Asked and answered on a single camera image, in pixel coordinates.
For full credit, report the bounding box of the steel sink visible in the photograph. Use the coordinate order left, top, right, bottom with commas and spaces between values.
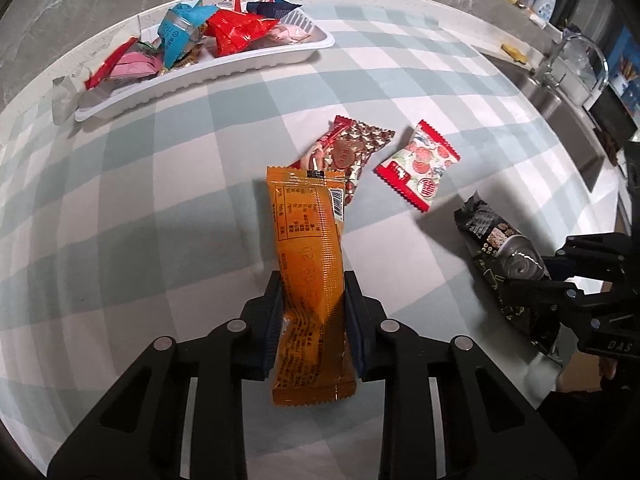
482, 52, 606, 193

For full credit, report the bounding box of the metal faucet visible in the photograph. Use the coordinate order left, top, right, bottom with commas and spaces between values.
530, 30, 611, 108

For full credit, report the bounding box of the red white fruit packet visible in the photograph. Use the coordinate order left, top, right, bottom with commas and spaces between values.
375, 120, 461, 215

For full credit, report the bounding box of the brown patterned snack packet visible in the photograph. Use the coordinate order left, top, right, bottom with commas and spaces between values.
290, 115, 396, 208

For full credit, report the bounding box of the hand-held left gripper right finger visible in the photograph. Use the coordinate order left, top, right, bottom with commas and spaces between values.
342, 270, 583, 480

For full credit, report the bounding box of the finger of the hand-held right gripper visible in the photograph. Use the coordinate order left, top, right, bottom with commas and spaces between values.
500, 280, 623, 326
540, 232, 633, 281

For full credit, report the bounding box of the dark blue snack packet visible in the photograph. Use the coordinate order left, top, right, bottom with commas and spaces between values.
245, 0, 303, 18

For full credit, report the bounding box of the orange snack packet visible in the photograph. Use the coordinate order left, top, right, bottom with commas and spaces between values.
265, 166, 358, 406

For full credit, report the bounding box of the thin red edged packet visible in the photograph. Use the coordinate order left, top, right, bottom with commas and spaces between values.
84, 35, 141, 91

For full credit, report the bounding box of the white plastic tray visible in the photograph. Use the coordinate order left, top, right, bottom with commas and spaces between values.
52, 0, 336, 123

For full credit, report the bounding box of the blue snack bag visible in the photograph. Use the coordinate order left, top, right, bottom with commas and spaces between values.
157, 2, 218, 71

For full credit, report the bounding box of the checked tablecloth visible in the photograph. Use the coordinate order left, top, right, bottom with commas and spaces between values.
0, 2, 626, 480

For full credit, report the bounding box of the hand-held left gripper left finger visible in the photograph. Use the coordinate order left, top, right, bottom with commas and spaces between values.
47, 270, 286, 480

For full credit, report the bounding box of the long pink snack packet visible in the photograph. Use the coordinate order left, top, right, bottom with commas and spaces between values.
107, 50, 166, 81

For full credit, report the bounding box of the white device dark screen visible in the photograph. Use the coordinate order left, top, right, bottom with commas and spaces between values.
582, 80, 640, 161

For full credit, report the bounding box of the black snack packet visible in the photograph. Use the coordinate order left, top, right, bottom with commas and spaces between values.
454, 191, 563, 356

